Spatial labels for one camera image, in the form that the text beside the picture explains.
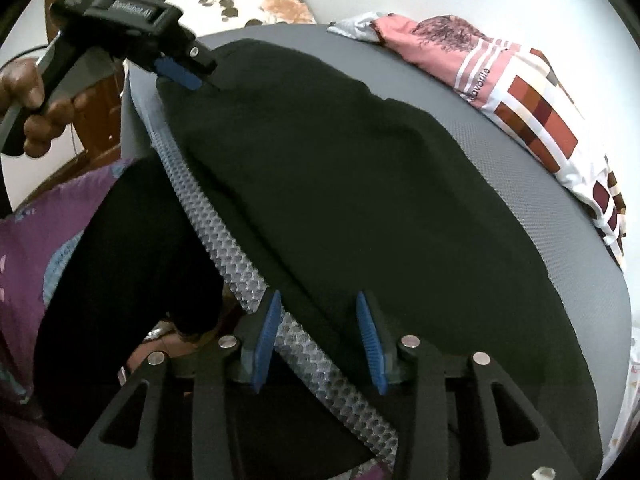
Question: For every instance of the black pants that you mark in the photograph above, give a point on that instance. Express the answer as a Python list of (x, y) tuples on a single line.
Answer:
[(350, 185)]

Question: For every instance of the white striped cloth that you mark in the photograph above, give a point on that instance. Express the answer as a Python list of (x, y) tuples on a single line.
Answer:
[(352, 27)]

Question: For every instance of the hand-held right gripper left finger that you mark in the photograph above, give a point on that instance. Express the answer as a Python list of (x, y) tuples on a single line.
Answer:
[(265, 342)]

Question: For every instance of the white patterned cloth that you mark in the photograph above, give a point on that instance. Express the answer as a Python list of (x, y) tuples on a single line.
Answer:
[(631, 390)]

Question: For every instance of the person's purple clothing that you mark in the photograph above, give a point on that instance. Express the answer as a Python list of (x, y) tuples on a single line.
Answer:
[(30, 270)]

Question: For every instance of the pink printed blanket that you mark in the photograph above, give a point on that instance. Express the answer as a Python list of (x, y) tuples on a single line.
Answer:
[(530, 105)]

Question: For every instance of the grey textured mat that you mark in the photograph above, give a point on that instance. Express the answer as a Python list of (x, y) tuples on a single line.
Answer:
[(500, 135)]

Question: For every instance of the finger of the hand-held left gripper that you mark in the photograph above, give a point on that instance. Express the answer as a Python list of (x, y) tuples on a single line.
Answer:
[(184, 66)]

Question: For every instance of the floral bed sheet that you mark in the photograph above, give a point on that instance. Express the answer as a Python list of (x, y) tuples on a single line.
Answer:
[(240, 0)]

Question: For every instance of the person's left hand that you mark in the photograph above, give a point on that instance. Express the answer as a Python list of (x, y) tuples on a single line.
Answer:
[(47, 120)]

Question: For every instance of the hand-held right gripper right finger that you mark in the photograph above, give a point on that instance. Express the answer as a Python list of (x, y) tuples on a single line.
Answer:
[(372, 347)]

